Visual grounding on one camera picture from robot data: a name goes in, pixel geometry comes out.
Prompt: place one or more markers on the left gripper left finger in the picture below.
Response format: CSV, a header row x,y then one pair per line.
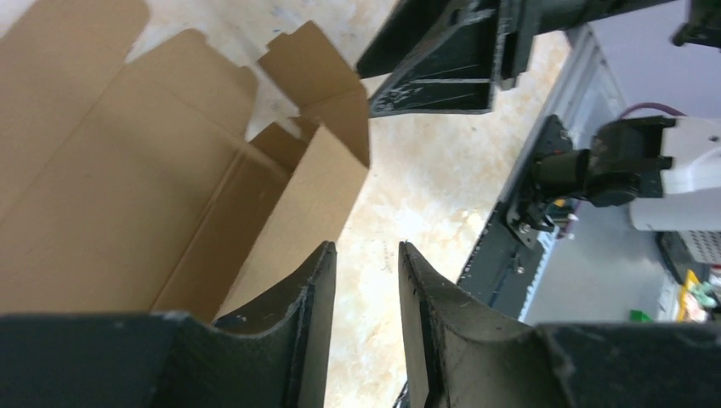
x,y
271,352

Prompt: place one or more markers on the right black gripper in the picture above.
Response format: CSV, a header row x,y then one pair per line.
x,y
441,56

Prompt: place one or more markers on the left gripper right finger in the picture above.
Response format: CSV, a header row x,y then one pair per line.
x,y
461,353

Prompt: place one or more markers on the brown cardboard box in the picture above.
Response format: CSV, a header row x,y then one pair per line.
x,y
127,184

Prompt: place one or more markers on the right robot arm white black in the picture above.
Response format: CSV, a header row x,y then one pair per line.
x,y
626,160

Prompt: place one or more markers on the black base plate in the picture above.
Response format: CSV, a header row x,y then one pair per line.
x,y
507,261

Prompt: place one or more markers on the aluminium front rail frame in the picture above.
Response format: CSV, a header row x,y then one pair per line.
x,y
603,268

